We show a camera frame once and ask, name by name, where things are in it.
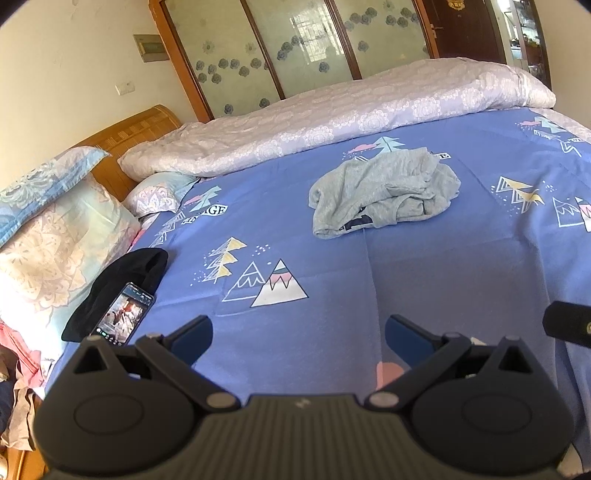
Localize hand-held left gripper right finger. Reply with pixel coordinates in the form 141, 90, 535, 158
365, 315, 536, 409

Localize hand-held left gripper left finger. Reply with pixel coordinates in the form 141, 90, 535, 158
69, 315, 241, 411

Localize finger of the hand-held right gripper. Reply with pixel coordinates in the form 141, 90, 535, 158
542, 301, 591, 349

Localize grey pants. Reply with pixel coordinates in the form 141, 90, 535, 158
308, 147, 461, 240

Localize smartphone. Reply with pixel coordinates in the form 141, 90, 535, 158
90, 282, 155, 347

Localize blue printed bed sheet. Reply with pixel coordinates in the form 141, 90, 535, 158
44, 108, 591, 478

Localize black cloth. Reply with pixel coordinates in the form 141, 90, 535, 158
61, 248, 169, 343

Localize small floral pillow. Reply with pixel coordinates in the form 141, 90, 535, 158
124, 172, 201, 217

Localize large pale floral pillow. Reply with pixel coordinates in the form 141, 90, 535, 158
0, 178, 141, 354

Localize pink cloth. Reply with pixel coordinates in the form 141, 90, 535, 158
0, 318, 48, 386

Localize pile of clothes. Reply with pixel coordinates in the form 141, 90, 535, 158
0, 369, 47, 455

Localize wooden bed headboard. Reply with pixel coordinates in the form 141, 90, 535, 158
69, 105, 183, 204

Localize blue patchwork pillow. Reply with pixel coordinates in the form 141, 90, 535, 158
0, 147, 112, 250

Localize lilac floral quilt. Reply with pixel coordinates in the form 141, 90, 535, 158
117, 58, 557, 178

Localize glass cabinet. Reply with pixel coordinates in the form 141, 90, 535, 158
501, 0, 551, 88

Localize dark brown door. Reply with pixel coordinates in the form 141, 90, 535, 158
418, 0, 507, 64

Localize wooden wardrobe with glass doors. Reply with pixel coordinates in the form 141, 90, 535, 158
148, 0, 439, 123

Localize grey wall panel box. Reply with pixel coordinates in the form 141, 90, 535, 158
133, 33, 168, 63

